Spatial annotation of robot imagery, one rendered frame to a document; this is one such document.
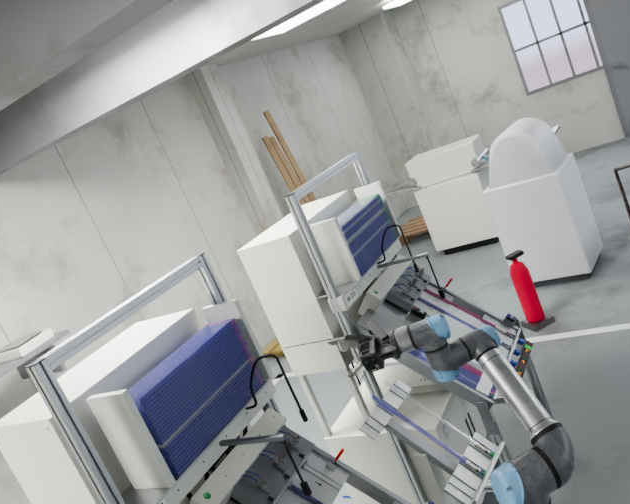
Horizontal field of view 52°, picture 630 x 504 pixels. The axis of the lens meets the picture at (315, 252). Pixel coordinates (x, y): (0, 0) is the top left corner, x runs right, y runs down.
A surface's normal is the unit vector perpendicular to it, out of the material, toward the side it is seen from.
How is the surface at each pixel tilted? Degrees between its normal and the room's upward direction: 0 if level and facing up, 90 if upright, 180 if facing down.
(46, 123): 90
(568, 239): 90
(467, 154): 90
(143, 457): 90
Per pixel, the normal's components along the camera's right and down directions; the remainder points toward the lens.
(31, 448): -0.43, 0.38
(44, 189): 0.80, -0.21
